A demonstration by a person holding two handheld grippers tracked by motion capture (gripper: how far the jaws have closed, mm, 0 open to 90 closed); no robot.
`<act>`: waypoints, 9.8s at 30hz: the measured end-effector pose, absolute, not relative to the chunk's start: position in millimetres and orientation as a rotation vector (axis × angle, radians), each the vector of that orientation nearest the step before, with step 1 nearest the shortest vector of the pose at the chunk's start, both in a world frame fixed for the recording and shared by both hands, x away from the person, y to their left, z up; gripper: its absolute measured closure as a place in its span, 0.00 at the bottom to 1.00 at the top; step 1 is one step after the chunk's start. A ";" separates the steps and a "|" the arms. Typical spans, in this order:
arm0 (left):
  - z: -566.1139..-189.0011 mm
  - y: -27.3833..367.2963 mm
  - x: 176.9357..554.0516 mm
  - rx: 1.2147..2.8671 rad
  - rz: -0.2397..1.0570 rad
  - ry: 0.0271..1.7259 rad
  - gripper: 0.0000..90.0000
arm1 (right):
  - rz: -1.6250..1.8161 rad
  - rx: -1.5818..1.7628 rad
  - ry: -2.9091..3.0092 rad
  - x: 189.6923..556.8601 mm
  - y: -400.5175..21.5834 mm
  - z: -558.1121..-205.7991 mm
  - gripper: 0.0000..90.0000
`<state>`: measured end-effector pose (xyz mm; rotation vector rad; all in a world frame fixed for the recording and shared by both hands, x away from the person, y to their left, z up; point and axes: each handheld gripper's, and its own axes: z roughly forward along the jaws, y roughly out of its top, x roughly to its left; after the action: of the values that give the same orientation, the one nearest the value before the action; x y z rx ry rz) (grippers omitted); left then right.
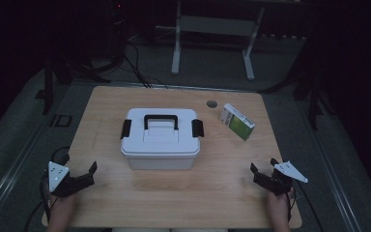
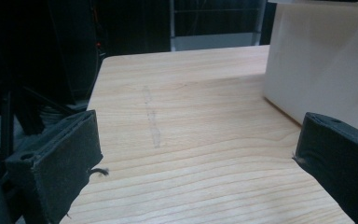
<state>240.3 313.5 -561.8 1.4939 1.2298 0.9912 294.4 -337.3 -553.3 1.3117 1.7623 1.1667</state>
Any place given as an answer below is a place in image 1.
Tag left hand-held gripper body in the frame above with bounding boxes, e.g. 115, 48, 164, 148
47, 160, 79, 198

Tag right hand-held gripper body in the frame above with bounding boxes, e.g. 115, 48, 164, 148
260, 160, 309, 196

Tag white storage box black handle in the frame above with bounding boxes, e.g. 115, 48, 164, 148
119, 107, 205, 171

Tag person's right hand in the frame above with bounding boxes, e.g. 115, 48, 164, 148
268, 189, 294, 226

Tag person's left hand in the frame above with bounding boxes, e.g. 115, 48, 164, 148
49, 193, 77, 226

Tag green and white medicine box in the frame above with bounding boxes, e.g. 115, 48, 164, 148
219, 102, 256, 142

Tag black tripod stand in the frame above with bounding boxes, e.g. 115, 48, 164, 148
259, 61, 336, 131
34, 47, 111, 116

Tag dark equipment rack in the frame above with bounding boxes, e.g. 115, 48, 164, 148
108, 0, 130, 67

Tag white metal stand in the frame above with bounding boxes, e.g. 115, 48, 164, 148
170, 0, 303, 81

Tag left hand-held gripper cable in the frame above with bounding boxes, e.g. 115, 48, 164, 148
23, 146, 71, 232

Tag hand-held gripper cable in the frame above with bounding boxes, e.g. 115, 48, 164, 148
286, 182, 325, 232
23, 146, 71, 232

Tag right hand-held gripper cable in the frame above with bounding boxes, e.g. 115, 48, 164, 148
286, 182, 325, 232

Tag metal floor rail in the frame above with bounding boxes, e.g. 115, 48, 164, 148
0, 84, 88, 226
298, 96, 366, 232

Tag black rectangular floor frame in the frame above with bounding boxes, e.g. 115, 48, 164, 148
48, 114, 73, 129

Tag black floor cables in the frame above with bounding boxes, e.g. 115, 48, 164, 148
122, 42, 169, 90

